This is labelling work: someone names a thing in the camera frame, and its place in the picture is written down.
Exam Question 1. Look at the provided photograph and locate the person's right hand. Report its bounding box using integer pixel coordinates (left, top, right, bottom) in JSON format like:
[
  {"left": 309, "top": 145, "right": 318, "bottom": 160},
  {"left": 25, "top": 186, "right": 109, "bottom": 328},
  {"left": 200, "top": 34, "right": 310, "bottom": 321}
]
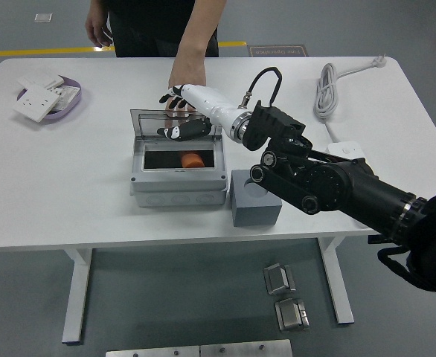
[{"left": 85, "top": 9, "right": 115, "bottom": 48}]

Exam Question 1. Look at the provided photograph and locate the person's left hand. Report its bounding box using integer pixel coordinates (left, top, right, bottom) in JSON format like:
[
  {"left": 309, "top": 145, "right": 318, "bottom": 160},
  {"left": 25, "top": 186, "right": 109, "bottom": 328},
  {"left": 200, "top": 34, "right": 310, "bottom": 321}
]
[{"left": 165, "top": 62, "right": 208, "bottom": 112}]

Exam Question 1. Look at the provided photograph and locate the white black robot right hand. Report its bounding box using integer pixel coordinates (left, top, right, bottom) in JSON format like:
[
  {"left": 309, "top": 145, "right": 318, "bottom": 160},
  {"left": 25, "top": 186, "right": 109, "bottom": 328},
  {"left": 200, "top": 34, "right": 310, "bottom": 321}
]
[{"left": 156, "top": 84, "right": 243, "bottom": 143}]

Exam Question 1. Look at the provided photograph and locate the orange cylinder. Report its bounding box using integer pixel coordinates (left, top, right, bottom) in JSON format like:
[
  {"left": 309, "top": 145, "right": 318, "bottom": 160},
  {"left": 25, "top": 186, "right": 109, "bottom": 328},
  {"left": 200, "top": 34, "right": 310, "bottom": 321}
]
[{"left": 180, "top": 150, "right": 205, "bottom": 169}]

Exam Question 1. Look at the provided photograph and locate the grey box with clear flap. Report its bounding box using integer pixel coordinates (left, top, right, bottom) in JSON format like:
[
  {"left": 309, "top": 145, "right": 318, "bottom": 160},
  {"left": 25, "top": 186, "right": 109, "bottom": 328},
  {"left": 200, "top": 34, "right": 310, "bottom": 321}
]
[{"left": 129, "top": 107, "right": 229, "bottom": 208}]

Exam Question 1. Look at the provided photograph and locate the grey cube with round hole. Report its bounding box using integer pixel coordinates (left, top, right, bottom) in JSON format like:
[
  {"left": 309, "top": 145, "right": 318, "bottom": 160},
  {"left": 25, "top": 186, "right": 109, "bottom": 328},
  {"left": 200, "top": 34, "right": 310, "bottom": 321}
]
[{"left": 229, "top": 169, "right": 283, "bottom": 228}]

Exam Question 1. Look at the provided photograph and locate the person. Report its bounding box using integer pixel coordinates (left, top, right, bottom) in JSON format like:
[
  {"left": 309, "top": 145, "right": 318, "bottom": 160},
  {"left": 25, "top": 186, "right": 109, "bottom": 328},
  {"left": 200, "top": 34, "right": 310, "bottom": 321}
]
[{"left": 108, "top": 0, "right": 219, "bottom": 58}]

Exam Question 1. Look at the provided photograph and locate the yellow floor tape line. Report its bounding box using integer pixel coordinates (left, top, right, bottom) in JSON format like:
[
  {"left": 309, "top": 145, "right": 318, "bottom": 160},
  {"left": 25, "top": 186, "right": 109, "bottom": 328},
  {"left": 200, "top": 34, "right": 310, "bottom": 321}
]
[{"left": 0, "top": 40, "right": 248, "bottom": 59}]

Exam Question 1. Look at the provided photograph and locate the white printed card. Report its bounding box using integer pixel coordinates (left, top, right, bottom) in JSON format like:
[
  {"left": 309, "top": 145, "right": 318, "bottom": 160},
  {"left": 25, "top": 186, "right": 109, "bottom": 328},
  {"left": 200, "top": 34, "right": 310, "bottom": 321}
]
[{"left": 52, "top": 84, "right": 81, "bottom": 112}]

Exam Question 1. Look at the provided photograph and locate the purple oval tray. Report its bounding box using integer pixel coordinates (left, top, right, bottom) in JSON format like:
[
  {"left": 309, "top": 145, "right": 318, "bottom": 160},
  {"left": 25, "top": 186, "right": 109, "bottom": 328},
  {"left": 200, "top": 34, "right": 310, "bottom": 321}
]
[{"left": 16, "top": 76, "right": 84, "bottom": 120}]

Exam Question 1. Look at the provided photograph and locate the dark floor sign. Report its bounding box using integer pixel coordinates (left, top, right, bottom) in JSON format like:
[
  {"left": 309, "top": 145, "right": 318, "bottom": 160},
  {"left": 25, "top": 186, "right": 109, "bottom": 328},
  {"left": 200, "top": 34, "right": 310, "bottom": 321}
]
[{"left": 248, "top": 44, "right": 310, "bottom": 58}]

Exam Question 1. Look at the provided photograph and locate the white power strip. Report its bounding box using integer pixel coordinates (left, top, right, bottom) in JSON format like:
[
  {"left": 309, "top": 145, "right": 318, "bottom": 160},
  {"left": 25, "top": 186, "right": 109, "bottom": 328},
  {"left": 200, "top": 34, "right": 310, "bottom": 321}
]
[{"left": 327, "top": 140, "right": 368, "bottom": 159}]

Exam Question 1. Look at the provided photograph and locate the metal clamp block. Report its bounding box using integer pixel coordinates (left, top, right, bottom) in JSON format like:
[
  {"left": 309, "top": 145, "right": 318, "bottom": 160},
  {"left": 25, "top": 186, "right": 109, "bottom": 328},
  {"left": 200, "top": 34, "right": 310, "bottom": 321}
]
[
  {"left": 263, "top": 262, "right": 297, "bottom": 296},
  {"left": 274, "top": 297, "right": 311, "bottom": 332}
]

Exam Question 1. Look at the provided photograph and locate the metal plate with screws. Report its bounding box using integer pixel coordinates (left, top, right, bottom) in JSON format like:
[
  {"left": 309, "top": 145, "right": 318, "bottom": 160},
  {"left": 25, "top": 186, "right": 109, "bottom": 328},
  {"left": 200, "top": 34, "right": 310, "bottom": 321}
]
[
  {"left": 105, "top": 344, "right": 202, "bottom": 357},
  {"left": 199, "top": 338, "right": 293, "bottom": 357}
]

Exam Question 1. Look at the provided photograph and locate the white wall switch panel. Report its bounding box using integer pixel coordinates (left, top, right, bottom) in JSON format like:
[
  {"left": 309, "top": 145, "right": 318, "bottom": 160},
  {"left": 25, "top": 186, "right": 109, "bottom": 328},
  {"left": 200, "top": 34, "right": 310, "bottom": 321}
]
[{"left": 16, "top": 71, "right": 65, "bottom": 90}]

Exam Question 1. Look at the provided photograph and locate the white wall socket panel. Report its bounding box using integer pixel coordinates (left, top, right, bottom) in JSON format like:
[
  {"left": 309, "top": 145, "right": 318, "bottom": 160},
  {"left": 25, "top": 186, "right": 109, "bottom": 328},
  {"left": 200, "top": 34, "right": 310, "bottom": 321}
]
[{"left": 11, "top": 84, "right": 63, "bottom": 123}]

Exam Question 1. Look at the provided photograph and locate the white power cord with plug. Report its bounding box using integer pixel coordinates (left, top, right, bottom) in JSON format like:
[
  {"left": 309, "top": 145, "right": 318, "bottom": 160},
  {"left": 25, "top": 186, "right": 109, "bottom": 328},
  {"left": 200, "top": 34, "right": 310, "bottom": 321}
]
[{"left": 312, "top": 55, "right": 388, "bottom": 144}]

